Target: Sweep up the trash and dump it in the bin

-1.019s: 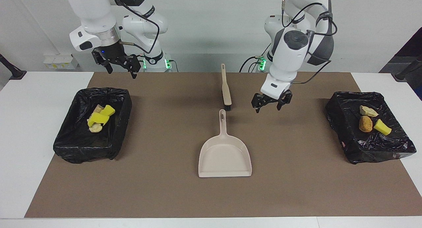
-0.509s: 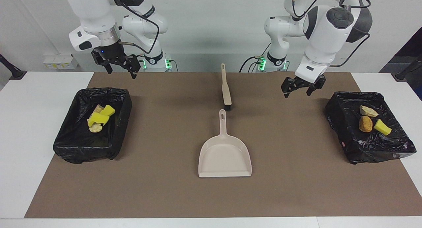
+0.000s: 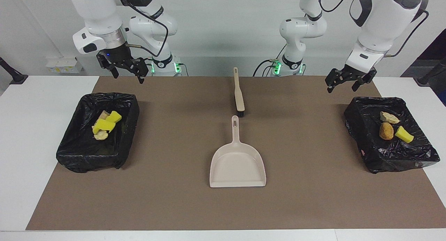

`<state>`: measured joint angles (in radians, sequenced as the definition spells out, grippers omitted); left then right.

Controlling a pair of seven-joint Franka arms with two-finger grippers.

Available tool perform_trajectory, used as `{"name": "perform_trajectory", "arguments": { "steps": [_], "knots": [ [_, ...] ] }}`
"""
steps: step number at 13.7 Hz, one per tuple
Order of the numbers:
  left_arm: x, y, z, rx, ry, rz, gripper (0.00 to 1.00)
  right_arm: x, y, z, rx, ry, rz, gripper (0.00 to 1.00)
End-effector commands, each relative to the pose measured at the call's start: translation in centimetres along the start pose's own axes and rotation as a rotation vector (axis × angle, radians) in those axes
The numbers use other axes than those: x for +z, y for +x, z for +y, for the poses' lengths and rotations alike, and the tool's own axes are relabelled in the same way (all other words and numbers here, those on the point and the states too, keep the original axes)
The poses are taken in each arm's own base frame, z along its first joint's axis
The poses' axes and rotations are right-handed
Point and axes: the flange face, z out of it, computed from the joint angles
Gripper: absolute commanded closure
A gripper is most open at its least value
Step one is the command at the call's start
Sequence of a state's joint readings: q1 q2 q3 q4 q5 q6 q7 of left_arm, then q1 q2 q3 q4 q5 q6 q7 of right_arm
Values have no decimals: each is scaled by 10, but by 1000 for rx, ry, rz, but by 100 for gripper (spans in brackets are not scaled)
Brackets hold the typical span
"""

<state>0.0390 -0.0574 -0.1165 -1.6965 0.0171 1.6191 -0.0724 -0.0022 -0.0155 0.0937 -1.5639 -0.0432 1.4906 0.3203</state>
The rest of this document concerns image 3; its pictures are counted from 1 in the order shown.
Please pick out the black bag lined bin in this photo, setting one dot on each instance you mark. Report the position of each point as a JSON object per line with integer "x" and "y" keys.
{"x": 390, "y": 153}
{"x": 80, "y": 153}

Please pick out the yellow sponge scrap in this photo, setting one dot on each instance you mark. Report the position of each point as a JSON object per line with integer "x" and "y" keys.
{"x": 114, "y": 117}
{"x": 404, "y": 134}
{"x": 104, "y": 125}

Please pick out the orange brown sponge lump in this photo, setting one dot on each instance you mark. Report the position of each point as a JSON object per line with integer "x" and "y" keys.
{"x": 386, "y": 130}

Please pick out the brown paper table mat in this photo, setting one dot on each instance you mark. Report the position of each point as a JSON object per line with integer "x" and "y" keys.
{"x": 244, "y": 206}

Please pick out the white wall socket box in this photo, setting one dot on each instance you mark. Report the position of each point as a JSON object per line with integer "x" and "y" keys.
{"x": 64, "y": 65}

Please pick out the black stand foot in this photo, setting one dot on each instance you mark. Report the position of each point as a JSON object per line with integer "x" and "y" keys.
{"x": 427, "y": 78}
{"x": 15, "y": 77}

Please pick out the dark furniture panel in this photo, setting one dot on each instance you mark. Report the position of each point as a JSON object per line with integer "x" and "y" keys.
{"x": 437, "y": 52}

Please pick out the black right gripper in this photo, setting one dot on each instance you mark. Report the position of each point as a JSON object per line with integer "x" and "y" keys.
{"x": 118, "y": 56}

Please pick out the beige hand brush black bristles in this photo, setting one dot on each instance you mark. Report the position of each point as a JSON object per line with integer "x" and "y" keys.
{"x": 239, "y": 96}

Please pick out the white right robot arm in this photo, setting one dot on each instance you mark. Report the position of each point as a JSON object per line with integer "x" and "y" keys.
{"x": 101, "y": 14}

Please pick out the beige plastic dustpan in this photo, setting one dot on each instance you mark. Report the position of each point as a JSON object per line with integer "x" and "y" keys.
{"x": 237, "y": 164}

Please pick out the beige sponge scrap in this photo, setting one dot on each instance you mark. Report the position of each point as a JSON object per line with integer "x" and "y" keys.
{"x": 101, "y": 135}
{"x": 389, "y": 117}
{"x": 103, "y": 114}

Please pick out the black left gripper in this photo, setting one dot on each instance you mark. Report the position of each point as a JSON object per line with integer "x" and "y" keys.
{"x": 360, "y": 72}

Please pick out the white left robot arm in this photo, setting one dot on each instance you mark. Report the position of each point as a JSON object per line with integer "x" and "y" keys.
{"x": 379, "y": 21}

